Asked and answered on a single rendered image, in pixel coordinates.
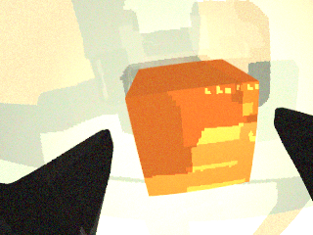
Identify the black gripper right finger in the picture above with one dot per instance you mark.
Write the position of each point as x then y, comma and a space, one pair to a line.
296, 132

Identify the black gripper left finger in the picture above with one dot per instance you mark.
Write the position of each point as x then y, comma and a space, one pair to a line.
65, 195

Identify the orange block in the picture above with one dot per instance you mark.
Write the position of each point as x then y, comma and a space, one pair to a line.
194, 125

